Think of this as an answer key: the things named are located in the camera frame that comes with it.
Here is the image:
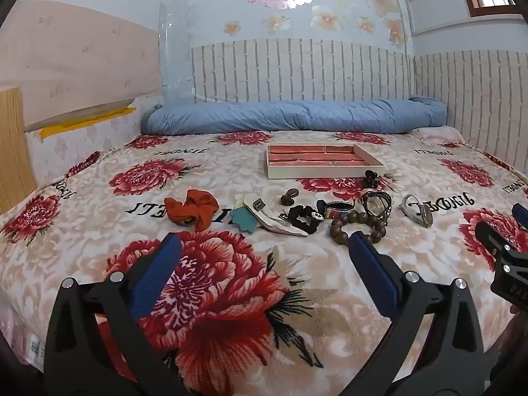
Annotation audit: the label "jewelry tray with red lining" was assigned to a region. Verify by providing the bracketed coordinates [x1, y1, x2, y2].
[265, 143, 386, 180]

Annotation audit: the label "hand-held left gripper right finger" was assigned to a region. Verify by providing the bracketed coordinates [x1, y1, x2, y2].
[338, 231, 496, 396]

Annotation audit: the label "wooden bead bracelet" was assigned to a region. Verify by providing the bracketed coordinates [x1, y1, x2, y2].
[329, 210, 387, 246]

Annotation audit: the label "white hair clip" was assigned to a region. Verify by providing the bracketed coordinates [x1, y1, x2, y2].
[243, 194, 309, 237]

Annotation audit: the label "clear plastic sheet roll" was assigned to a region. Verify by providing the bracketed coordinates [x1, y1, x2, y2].
[159, 0, 194, 106]

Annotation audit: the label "wooden bed post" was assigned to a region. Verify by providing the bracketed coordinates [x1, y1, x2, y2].
[0, 87, 38, 215]

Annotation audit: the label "rolled blue duvet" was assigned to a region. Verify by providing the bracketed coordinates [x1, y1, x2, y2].
[140, 97, 448, 136]

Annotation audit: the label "red floral blanket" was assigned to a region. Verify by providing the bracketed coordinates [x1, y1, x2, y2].
[0, 130, 528, 396]

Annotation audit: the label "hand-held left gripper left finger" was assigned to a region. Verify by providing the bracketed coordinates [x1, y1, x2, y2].
[43, 233, 184, 396]

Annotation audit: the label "orange scrunchie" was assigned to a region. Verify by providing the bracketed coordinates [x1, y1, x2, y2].
[164, 190, 219, 232]

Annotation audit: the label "flower wall stickers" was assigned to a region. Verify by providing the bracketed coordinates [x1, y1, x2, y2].
[223, 0, 409, 46]

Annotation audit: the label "brick pattern wall panel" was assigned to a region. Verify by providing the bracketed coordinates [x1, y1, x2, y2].
[192, 38, 528, 151]

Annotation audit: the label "colourful woven bracelet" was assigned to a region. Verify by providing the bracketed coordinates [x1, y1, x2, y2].
[315, 199, 356, 221]

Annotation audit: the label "black leather bracelet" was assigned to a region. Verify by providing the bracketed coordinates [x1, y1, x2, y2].
[361, 190, 392, 217]

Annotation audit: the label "pink padded headboard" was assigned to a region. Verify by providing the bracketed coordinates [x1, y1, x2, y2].
[0, 0, 161, 133]

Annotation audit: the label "white patterned mattress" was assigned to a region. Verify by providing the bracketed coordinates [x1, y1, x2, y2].
[25, 107, 143, 186]

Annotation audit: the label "yellow tape strip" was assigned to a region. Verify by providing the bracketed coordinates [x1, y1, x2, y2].
[39, 107, 137, 140]

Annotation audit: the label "black scrunchie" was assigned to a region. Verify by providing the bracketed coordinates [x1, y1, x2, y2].
[287, 204, 320, 234]

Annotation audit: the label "teal hair clip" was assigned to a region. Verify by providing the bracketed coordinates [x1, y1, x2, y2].
[230, 204, 258, 234]

